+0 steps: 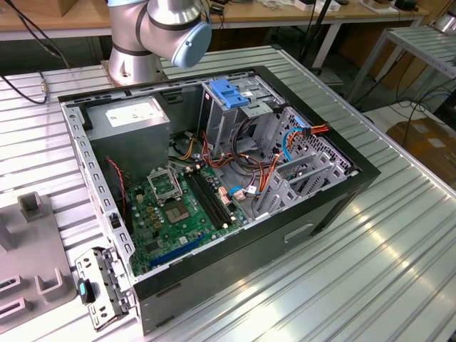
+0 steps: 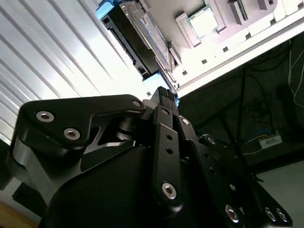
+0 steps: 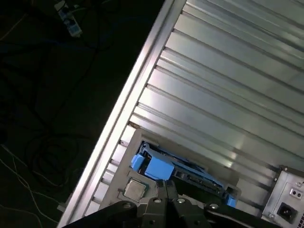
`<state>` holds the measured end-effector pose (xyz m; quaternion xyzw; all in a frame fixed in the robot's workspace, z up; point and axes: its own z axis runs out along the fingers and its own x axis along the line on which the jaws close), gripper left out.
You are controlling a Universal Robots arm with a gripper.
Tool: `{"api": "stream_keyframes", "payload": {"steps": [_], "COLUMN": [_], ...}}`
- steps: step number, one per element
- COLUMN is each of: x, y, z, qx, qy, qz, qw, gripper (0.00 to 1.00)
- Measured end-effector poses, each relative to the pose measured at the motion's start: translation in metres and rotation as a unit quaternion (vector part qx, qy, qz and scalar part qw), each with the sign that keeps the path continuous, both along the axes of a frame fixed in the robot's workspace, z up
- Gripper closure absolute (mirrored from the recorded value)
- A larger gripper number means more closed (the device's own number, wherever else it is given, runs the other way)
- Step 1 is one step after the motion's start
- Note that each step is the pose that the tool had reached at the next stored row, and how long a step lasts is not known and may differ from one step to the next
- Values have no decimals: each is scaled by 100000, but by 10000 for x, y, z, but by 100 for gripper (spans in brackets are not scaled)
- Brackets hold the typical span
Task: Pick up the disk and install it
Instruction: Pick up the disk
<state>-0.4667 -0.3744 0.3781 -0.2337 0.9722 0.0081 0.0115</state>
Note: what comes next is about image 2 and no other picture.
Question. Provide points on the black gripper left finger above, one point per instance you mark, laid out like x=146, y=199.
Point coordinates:
x=59, y=123

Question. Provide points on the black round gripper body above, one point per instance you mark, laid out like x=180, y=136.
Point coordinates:
x=107, y=194

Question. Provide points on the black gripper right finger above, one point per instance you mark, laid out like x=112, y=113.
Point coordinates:
x=187, y=133

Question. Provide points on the hard disk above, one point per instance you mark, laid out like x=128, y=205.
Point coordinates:
x=128, y=38

